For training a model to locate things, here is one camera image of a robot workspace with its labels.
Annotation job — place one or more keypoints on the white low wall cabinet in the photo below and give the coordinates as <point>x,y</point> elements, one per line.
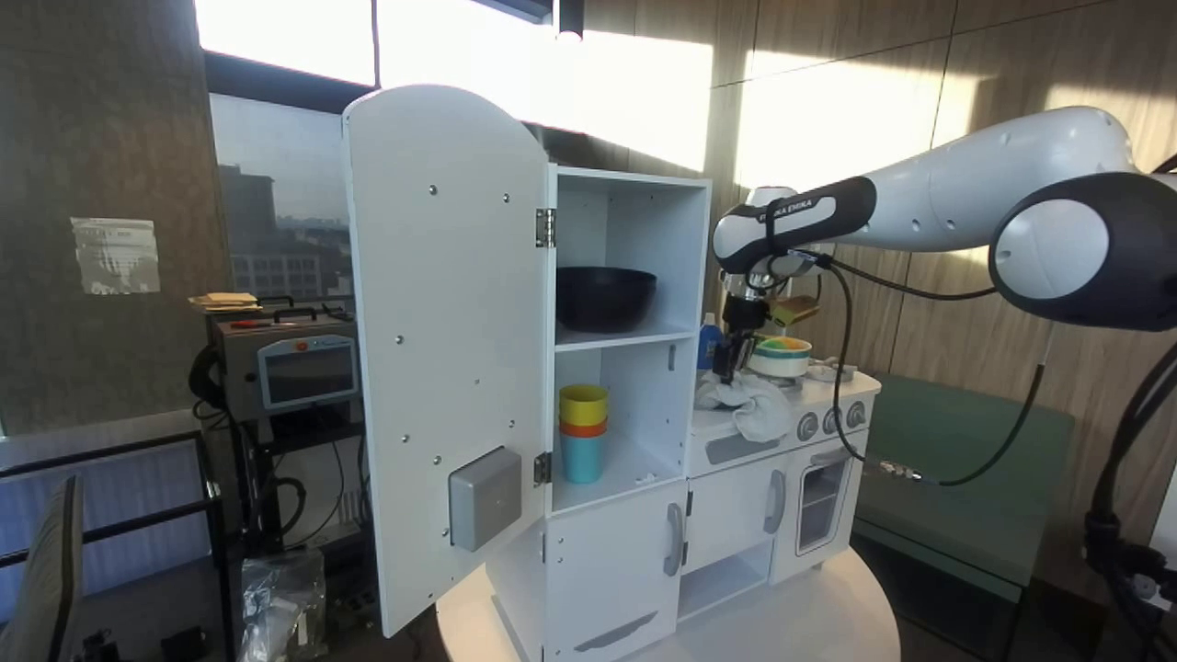
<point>112,489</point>

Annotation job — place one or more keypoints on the white pot with teal rim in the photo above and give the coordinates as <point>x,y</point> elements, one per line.
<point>780,357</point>

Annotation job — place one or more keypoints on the white paper sheet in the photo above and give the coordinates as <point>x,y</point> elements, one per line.
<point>114,255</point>

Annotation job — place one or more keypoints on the black equipment cart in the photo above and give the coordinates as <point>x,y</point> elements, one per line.
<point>253,489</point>

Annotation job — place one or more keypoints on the green sofa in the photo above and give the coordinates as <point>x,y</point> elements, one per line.
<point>967,489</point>

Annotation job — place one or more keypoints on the blue plastic cup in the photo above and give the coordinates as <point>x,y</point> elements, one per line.
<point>584,462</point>

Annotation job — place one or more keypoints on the clear plastic bag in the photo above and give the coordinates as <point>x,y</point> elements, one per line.
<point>281,610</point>

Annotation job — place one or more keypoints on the round white table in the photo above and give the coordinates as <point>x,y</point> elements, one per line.
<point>809,621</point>

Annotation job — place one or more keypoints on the flat yellow object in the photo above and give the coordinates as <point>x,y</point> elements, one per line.
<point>227,302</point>

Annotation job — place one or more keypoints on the gold and black gripper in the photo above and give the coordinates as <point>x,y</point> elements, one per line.
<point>750,299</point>

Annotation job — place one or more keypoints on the black bowl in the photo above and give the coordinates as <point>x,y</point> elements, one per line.
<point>606,299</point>

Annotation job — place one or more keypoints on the blue toy detergent bottle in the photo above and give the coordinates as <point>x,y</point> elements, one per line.
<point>711,346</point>

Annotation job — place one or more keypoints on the white cotton towel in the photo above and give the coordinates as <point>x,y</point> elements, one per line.
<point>758,410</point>

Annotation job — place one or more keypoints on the grey device with screen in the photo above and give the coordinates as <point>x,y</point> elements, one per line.
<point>289,368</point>

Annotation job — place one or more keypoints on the orange plastic cup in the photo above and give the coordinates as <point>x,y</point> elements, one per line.
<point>584,432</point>

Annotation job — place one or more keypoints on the grey chair back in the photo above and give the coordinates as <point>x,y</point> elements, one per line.
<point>49,589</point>

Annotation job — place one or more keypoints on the white toy kitchen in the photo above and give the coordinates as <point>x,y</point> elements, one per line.
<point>613,575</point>

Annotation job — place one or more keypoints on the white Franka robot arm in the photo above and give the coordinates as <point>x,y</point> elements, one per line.
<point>980,185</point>

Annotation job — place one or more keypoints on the yellow plastic cup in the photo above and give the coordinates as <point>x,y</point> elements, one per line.
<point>584,407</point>

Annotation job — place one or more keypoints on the white toy kitchen door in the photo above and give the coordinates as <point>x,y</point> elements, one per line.
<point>441,342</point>

